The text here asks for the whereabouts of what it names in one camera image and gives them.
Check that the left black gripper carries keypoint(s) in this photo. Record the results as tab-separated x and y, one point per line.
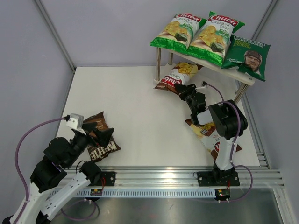
103	136

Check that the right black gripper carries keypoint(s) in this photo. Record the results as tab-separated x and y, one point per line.
181	88

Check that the brown Chuba chips bag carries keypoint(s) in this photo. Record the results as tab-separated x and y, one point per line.
181	73
208	136

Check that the green Chuba cassava chips bag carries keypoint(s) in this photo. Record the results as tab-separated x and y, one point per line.
179	33

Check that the dark green Real chips bag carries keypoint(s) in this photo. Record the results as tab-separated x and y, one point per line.
247	56

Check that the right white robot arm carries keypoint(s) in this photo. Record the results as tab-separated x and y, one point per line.
229	123

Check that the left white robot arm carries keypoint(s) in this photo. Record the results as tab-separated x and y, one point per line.
38	207

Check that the white two-tier shelf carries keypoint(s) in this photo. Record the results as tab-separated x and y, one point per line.
244	79

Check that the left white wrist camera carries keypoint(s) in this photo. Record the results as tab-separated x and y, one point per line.
75	122

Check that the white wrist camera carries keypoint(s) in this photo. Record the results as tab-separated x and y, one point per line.
203	87
75	122

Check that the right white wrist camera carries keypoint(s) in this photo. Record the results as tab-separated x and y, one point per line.
203	87

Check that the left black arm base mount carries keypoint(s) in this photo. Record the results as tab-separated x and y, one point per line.
104	178

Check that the white slotted cable duct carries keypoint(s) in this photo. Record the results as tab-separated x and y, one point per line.
145	193

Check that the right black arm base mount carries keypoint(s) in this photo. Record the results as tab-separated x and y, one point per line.
207	179

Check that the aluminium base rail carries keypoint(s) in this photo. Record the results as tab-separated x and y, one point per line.
182	177

